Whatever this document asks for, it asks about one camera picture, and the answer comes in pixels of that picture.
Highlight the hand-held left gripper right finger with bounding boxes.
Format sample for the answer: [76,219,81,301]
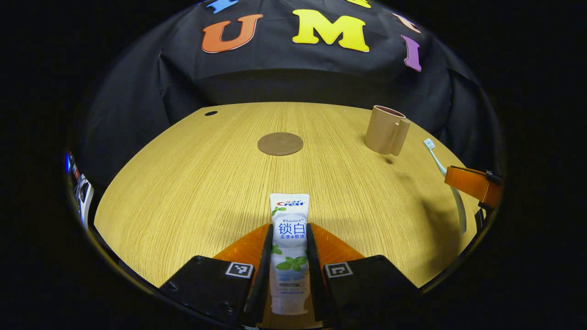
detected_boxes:
[306,223,420,327]

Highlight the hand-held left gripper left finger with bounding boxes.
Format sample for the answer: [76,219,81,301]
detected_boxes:
[158,223,274,327]

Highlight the white toothpaste tube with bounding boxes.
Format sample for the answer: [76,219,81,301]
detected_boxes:
[269,193,310,316]

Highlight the light blue toothbrush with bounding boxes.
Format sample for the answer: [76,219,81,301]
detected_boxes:
[423,138,467,235]

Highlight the beige cup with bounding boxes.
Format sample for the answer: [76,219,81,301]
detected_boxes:
[365,105,411,156]

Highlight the brown round coaster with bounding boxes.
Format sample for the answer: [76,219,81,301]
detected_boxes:
[257,132,304,156]

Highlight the white side table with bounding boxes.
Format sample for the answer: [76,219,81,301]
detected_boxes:
[76,176,95,230]

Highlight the black backdrop cloth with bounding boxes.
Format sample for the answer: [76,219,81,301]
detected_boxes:
[76,0,505,184]

